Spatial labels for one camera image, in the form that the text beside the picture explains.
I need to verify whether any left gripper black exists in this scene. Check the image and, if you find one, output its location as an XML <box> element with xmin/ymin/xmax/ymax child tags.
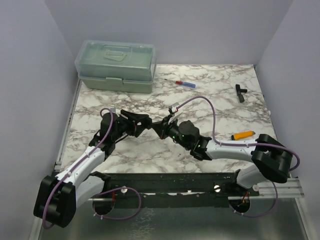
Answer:
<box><xmin>113</xmin><ymin>110</ymin><xmax>150</xmax><ymax>142</ymax></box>

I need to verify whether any green plastic toolbox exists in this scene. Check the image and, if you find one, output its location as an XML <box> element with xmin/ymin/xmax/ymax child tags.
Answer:
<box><xmin>74</xmin><ymin>40</ymin><xmax>157</xmax><ymax>94</ymax></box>

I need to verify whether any red blue screwdriver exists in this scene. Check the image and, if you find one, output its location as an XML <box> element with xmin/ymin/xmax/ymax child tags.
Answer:
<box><xmin>164</xmin><ymin>78</ymin><xmax>196</xmax><ymax>89</ymax></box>

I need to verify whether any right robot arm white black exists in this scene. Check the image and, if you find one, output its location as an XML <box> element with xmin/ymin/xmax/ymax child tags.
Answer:
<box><xmin>151</xmin><ymin>116</ymin><xmax>293</xmax><ymax>196</ymax></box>

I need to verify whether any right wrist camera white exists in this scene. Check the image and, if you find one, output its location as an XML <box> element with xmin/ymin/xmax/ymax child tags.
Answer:
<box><xmin>168</xmin><ymin>102</ymin><xmax>183</xmax><ymax>124</ymax></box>

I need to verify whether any aluminium extrusion rail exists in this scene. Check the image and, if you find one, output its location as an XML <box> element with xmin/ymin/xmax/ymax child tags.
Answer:
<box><xmin>223</xmin><ymin>177</ymin><xmax>305</xmax><ymax>200</ymax></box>

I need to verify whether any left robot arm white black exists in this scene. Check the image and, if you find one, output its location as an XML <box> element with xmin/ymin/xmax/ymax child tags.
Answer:
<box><xmin>33</xmin><ymin>108</ymin><xmax>152</xmax><ymax>229</ymax></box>

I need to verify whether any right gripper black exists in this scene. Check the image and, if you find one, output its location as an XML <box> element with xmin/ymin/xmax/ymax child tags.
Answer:
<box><xmin>150</xmin><ymin>114</ymin><xmax>191</xmax><ymax>150</ymax></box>

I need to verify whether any black T-shaped tool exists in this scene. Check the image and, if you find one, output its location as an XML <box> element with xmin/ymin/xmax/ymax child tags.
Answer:
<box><xmin>235</xmin><ymin>84</ymin><xmax>248</xmax><ymax>103</ymax></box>

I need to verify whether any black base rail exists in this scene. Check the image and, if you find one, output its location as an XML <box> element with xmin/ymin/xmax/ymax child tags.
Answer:
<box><xmin>91</xmin><ymin>171</ymin><xmax>258</xmax><ymax>209</ymax></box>

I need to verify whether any black padlock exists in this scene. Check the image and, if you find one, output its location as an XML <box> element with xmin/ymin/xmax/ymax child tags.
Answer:
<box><xmin>141</xmin><ymin>117</ymin><xmax>153</xmax><ymax>130</ymax></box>

